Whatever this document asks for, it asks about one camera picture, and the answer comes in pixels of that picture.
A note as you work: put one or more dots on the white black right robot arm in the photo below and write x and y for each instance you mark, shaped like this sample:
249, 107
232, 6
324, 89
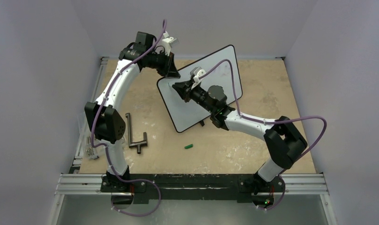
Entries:
284, 142

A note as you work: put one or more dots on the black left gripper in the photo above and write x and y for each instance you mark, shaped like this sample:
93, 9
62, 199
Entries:
172, 72

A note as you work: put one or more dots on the clear plastic screw box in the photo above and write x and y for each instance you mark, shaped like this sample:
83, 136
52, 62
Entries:
85, 147

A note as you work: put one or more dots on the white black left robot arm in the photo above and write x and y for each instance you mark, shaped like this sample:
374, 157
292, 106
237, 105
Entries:
105, 123

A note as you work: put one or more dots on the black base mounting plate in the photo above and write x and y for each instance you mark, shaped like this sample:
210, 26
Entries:
242, 188

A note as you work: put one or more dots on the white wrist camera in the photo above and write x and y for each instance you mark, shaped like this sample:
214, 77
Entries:
196, 77
168, 42

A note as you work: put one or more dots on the green marker cap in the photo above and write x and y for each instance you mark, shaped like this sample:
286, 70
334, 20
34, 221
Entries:
188, 146

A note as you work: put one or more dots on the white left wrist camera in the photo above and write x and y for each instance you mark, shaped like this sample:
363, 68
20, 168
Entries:
168, 42

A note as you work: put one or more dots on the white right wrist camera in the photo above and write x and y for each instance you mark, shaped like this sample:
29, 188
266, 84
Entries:
196, 77

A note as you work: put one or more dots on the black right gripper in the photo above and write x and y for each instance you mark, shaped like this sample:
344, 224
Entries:
189, 92

